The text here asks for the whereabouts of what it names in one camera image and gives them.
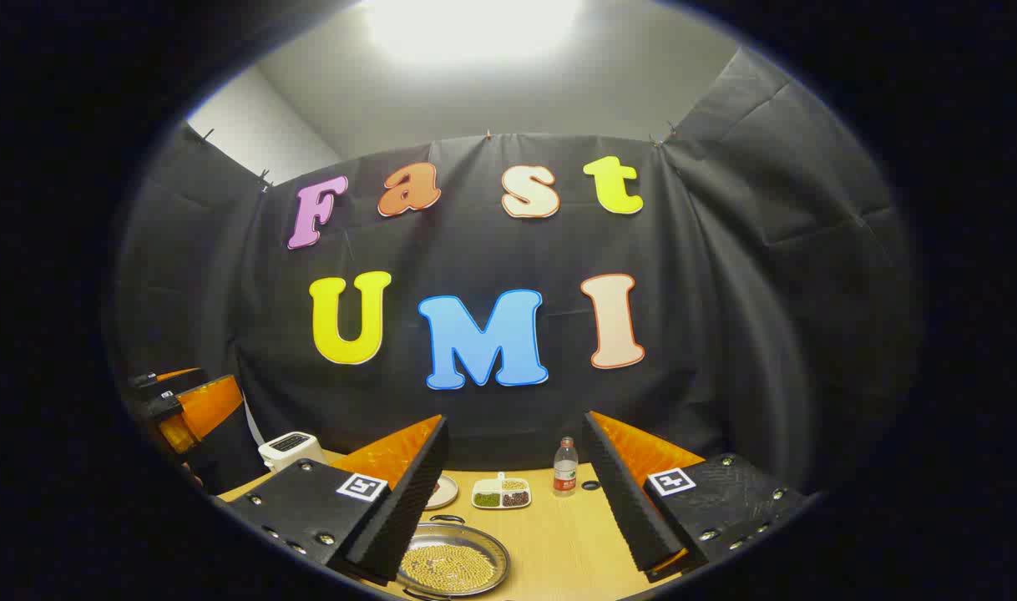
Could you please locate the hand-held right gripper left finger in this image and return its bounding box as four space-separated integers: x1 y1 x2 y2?
216 415 451 585

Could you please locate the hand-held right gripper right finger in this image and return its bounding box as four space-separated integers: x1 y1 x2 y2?
582 411 817 583

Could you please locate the steel pot with black handles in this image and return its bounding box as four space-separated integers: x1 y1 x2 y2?
396 515 511 598

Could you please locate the round white plate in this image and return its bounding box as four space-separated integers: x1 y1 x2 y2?
425 474 459 510

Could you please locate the clear plastic water bottle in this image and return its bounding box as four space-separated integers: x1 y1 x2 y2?
554 437 578 497

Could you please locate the pile of soybeans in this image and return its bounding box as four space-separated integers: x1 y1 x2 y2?
404 544 494 593

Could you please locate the white toaster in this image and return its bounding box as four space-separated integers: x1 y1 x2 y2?
258 432 327 473

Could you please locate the white divided dish of beans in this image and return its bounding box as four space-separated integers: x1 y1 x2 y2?
472 472 532 510

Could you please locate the black backdrop cloth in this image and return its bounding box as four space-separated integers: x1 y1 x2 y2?
112 46 923 502

